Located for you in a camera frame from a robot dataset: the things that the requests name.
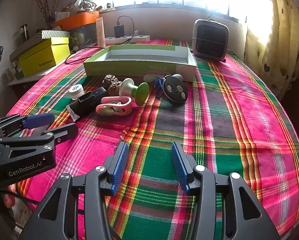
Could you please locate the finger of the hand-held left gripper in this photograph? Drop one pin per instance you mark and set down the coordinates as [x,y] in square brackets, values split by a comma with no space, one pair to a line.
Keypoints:
[38,120]
[64,131]

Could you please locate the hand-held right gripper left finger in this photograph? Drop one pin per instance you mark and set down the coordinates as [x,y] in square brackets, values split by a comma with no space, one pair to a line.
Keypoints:
[120,165]

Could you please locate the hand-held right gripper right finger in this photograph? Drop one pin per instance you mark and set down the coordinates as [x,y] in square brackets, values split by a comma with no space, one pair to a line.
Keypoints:
[179,167]

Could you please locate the black lighter with silver tube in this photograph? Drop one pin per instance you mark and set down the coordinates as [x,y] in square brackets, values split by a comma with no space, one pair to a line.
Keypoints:
[89,102]

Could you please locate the small white jar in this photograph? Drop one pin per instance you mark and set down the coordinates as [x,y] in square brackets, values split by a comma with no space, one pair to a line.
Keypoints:
[75,91]

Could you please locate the large pink white clip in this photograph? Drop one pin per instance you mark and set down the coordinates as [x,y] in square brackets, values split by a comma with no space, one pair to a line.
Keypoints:
[125,106]

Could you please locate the brown walnut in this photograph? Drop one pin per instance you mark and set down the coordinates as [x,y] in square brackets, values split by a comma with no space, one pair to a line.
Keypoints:
[115,89]
[110,80]

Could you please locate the green white spool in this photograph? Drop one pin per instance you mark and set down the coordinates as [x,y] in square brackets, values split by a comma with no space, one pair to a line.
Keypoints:
[140,93]

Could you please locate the black key fob remote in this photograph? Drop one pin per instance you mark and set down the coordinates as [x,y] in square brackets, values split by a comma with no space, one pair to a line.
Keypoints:
[175,90]

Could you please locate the small pink clip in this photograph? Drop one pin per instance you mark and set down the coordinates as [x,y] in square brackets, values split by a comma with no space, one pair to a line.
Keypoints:
[148,78]

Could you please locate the white round gadget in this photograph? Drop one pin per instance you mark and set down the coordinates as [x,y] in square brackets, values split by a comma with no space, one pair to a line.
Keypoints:
[177,76]

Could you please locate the green white cardboard box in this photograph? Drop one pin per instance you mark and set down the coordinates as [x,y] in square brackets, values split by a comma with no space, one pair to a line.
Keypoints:
[144,66]

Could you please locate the person's left hand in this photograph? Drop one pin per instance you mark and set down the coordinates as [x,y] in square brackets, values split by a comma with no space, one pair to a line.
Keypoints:
[9,198]

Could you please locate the yellow box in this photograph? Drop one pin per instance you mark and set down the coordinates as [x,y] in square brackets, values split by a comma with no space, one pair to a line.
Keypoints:
[39,57]

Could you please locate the striped box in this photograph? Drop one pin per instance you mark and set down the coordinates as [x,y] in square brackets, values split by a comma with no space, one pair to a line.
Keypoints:
[54,33]

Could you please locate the glass jar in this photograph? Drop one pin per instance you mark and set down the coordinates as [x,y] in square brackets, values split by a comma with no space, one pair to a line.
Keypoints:
[25,32]

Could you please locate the glass tank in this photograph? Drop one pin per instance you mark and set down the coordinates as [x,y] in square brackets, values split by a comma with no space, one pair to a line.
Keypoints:
[82,36]

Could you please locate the pink cosmetic tube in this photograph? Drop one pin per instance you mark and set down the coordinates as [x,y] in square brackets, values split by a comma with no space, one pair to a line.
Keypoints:
[100,32]

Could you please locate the orange box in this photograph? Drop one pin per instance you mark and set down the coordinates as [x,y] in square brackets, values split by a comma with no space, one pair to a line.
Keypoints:
[77,18]

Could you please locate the black charger adapter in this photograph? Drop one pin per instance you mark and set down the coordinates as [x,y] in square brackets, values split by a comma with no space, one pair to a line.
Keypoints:
[119,31]

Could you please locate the dried flower branches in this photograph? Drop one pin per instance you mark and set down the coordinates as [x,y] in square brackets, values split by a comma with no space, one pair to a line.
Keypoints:
[45,5]

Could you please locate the white power strip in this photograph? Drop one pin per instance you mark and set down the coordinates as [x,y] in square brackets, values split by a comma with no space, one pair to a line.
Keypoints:
[139,38]

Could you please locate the white power plug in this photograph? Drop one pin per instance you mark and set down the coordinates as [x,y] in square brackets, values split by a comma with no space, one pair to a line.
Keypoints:
[137,33]

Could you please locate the crumpled plastic bag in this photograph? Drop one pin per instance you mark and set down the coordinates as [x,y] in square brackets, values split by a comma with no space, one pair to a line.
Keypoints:
[87,3]

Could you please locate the grey space heater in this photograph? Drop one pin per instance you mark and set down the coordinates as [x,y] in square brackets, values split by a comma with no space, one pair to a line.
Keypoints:
[210,40]

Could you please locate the cream heart print curtain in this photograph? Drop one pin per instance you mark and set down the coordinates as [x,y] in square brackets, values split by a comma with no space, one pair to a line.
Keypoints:
[272,42]

